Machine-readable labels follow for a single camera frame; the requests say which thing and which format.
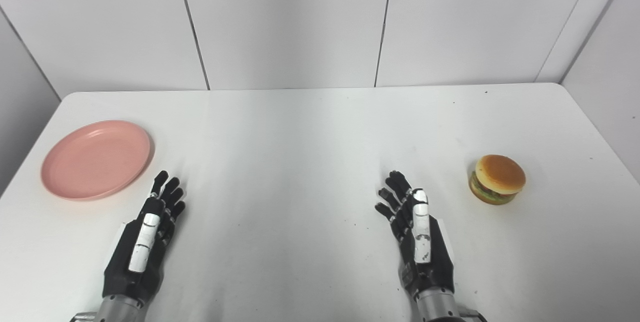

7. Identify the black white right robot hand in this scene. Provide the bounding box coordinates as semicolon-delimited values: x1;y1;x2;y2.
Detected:
375;171;456;299

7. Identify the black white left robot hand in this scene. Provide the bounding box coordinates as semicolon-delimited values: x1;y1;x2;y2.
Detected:
102;171;187;305

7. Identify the toy hamburger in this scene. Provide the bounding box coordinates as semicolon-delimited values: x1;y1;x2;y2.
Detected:
468;155;527;206

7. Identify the pink round plate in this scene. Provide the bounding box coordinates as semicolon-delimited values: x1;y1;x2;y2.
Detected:
41;120;152;201

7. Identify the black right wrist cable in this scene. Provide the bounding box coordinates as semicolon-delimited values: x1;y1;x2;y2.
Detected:
459;306;488;322

